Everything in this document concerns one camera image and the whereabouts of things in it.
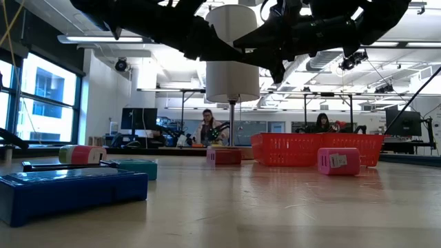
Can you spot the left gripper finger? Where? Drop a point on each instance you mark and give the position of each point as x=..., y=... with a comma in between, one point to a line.
x=268, y=63

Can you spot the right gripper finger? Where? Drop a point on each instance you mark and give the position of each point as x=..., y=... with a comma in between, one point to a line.
x=265, y=39

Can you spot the red multi-port charger box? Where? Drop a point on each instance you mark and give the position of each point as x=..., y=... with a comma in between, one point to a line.
x=225, y=156

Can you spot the pink dual-port USB charger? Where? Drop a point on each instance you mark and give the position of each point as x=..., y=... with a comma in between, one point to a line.
x=339, y=162

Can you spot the teal digital timer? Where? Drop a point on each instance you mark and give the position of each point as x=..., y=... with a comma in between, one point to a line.
x=138, y=169

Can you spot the red white USB charger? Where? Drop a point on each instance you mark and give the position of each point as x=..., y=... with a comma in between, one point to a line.
x=86, y=155

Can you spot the green white USB charger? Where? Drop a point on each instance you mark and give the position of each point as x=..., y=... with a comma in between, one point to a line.
x=64, y=154

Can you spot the black digital timer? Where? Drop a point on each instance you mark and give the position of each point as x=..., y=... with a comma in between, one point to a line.
x=62, y=166

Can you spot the blue rectangular box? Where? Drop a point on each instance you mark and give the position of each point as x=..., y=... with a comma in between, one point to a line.
x=69, y=196

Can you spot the background black robot arm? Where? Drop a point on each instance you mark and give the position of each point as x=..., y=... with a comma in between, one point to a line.
x=218, y=132

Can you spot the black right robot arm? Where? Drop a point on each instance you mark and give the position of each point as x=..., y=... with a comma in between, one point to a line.
x=379, y=17

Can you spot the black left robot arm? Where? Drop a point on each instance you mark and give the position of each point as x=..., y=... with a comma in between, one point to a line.
x=138, y=17

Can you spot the white shade table lamp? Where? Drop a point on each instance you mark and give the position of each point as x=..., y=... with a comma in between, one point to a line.
x=232, y=79

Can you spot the black ceiling spotlight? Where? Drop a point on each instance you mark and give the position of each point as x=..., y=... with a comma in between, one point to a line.
x=385, y=89
x=351, y=62
x=121, y=64

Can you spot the person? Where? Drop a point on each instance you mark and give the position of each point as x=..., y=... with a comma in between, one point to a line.
x=322, y=124
x=206, y=131

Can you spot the long ceiling light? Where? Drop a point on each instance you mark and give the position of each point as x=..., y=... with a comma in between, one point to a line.
x=103, y=39

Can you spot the black computer monitor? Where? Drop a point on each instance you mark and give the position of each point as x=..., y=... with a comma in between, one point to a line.
x=138, y=118
x=403, y=123

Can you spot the large window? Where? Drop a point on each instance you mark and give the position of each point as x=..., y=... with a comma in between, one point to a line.
x=48, y=103

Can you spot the silver ceiling duct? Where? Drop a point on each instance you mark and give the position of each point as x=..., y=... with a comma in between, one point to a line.
x=324, y=60

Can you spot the black background gantry frame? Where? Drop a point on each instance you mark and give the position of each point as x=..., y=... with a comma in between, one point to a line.
x=305, y=113
x=182, y=113

